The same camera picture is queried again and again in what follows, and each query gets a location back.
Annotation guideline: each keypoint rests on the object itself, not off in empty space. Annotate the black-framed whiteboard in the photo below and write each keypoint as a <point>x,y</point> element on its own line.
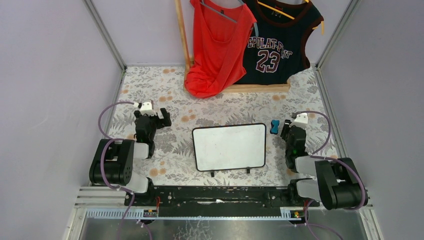
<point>229,147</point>

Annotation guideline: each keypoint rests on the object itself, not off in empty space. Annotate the blue bone-shaped eraser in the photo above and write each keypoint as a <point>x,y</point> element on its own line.
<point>274,128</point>

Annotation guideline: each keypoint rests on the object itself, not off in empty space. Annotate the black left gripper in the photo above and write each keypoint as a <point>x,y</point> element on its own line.
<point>151,120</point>

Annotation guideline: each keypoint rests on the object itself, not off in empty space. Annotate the floral tablecloth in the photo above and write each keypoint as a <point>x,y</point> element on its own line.
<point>173,161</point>

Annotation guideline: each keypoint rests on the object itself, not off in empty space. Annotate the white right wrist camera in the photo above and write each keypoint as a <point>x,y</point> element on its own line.
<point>300,120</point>

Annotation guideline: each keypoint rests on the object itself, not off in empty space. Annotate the wooden clothes rack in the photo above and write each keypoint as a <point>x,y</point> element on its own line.
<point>212,66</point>

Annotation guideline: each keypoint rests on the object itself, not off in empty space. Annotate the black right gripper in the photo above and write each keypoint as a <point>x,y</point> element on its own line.
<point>292,129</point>

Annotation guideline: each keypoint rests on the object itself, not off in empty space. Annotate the red tank top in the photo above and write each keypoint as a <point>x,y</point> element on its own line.
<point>218,46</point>

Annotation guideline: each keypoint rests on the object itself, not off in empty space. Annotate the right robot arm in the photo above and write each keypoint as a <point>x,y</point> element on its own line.
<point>333,182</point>

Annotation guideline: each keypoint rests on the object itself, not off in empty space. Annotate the black number 23 jersey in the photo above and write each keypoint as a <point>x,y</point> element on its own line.
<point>279,50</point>

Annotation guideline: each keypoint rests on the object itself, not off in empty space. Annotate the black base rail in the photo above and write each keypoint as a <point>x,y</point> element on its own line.
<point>218,201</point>

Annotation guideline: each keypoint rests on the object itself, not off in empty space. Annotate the yellow clothes hanger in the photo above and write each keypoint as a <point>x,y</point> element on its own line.
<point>279,10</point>

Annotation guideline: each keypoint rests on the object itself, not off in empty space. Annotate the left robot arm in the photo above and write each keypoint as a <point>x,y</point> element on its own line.
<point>113,162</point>

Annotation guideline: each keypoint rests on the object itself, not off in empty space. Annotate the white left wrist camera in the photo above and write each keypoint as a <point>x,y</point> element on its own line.
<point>146,108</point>

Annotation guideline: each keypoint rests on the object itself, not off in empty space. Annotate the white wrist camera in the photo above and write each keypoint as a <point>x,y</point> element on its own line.
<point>300,120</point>
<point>146,108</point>

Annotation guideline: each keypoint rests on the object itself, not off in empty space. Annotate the grey clothes hanger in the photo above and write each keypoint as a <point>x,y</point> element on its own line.
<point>255,26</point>

